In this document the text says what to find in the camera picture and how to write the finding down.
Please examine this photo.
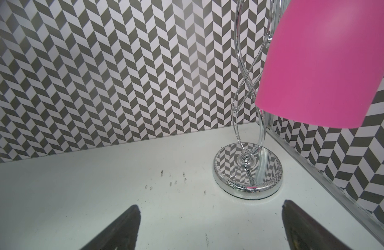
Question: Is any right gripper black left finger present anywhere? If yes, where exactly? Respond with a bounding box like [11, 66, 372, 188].
[81, 205, 141, 250]

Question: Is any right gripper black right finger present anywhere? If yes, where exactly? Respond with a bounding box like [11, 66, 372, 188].
[282, 200, 350, 250]

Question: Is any chrome wire glass rack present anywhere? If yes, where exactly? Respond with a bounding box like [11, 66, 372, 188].
[213, 1, 289, 200]

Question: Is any pink plastic wine glass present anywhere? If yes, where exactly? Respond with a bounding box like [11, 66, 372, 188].
[256, 1, 384, 129]

